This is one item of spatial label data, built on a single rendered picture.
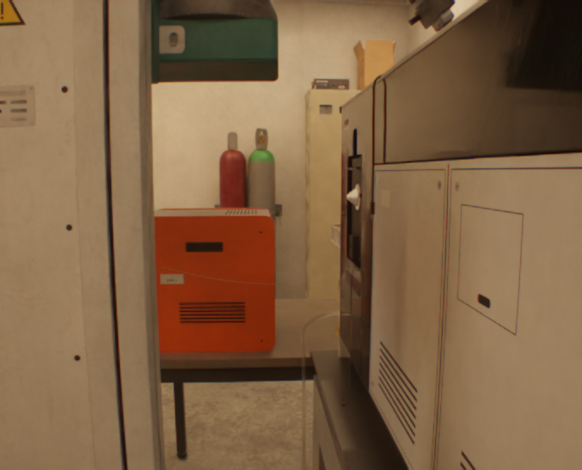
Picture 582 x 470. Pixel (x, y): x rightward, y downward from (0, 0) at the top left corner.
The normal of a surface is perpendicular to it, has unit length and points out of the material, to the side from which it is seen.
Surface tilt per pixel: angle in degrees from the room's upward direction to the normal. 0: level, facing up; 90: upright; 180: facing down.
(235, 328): 90
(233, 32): 90
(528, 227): 90
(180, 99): 90
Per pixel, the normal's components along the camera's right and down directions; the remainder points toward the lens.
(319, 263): 0.07, 0.12
